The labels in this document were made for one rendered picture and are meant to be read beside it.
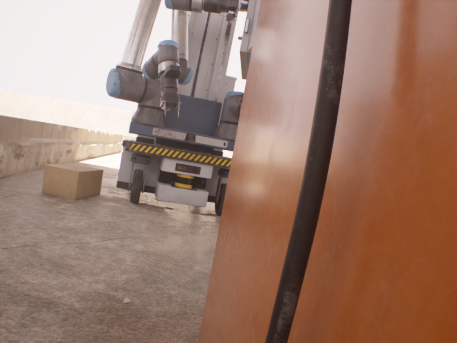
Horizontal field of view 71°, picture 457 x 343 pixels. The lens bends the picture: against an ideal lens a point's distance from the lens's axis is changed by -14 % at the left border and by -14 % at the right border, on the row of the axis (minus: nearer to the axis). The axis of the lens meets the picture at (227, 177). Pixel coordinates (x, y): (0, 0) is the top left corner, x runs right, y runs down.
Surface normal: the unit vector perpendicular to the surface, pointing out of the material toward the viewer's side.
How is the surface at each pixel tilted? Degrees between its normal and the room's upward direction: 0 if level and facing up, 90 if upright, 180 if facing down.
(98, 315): 0
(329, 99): 90
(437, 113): 90
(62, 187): 90
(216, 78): 90
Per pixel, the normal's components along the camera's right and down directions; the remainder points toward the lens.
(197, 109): 0.25, 0.11
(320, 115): -0.69, -0.07
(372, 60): -0.95, -0.16
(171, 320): 0.18, -0.98
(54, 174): -0.08, 0.05
